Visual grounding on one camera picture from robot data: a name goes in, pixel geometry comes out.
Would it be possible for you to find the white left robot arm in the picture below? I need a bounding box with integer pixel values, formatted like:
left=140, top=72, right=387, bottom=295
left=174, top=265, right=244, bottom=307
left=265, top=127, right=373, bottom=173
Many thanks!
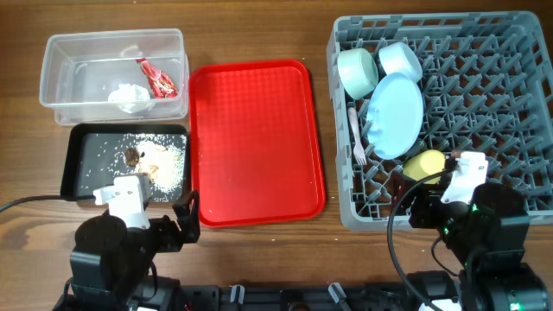
left=53, top=190, right=200, bottom=310

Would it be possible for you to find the black food waste tray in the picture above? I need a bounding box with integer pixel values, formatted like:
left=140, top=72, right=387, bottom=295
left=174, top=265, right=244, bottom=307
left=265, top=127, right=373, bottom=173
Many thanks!
left=60, top=124, right=190, bottom=203

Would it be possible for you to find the red snack wrapper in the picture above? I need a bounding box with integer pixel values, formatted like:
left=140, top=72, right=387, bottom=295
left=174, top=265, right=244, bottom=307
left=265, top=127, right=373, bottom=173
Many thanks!
left=136, top=58, right=179, bottom=98

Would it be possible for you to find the clear plastic bin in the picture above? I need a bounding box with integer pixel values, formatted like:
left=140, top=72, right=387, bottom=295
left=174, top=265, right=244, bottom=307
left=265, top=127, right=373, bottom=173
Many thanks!
left=39, top=29, right=189, bottom=125

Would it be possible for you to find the grey dishwasher rack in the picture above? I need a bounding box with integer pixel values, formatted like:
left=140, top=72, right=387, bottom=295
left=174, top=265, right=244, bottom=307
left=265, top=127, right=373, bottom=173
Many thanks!
left=326, top=11, right=552, bottom=231

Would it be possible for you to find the white napkin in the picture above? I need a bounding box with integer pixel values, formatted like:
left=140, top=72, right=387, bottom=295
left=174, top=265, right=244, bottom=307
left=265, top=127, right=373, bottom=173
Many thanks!
left=108, top=84, right=155, bottom=114

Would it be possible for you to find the light blue bowl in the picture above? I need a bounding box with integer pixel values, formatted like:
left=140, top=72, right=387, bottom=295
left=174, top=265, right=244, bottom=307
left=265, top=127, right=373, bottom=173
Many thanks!
left=378, top=42, right=423, bottom=82

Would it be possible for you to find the yellow plastic cup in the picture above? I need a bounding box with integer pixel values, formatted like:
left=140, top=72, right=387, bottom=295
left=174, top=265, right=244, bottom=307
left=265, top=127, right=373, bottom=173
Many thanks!
left=403, top=149, right=446, bottom=181

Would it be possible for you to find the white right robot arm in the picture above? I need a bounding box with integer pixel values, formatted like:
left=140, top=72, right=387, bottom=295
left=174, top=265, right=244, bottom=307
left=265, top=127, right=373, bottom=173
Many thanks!
left=387, top=174, right=552, bottom=311

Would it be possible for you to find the food scraps and rice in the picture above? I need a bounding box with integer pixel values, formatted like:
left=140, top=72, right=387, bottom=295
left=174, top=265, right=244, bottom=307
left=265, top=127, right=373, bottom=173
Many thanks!
left=84, top=133, right=187, bottom=203

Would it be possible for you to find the white plastic fork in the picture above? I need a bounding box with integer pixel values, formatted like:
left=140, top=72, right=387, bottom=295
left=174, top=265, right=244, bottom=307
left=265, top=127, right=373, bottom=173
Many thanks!
left=347, top=107, right=366, bottom=166

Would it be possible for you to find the red serving tray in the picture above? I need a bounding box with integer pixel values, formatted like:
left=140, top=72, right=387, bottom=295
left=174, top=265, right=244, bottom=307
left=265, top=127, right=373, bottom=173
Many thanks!
left=189, top=59, right=326, bottom=228

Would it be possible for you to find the light blue plate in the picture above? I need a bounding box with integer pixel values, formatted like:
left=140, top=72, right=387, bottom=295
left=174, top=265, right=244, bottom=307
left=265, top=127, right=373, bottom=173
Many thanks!
left=365, top=73, right=423, bottom=160

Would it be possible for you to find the mint green bowl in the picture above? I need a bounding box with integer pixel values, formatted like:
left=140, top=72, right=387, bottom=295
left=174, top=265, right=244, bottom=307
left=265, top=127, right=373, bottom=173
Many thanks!
left=337, top=48, right=378, bottom=100

